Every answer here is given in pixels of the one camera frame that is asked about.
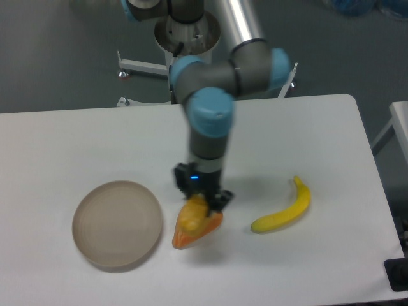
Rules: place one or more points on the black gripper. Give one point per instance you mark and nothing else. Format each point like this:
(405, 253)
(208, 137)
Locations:
(191, 182)

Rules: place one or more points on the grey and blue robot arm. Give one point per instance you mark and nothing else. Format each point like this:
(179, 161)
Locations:
(215, 59)

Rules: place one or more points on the orange triangular bread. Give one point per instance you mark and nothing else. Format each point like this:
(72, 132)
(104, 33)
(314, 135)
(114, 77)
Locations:
(182, 239)

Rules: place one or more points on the black device at table edge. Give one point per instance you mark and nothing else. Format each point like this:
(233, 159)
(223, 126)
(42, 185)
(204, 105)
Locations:
(396, 271)

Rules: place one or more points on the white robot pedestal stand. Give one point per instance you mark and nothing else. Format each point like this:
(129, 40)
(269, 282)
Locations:
(140, 67)

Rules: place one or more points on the white side table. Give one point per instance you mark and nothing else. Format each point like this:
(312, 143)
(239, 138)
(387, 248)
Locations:
(389, 149)

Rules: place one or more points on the blue plastic bag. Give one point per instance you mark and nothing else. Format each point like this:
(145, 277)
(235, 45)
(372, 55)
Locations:
(391, 8)

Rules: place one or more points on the yellow bell pepper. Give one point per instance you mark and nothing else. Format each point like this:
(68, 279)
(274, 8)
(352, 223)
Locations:
(193, 214)

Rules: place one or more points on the yellow banana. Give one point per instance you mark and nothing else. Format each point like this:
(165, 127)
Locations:
(278, 220)

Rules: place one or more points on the beige round plate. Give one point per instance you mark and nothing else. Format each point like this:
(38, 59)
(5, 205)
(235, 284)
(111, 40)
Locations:
(117, 226)

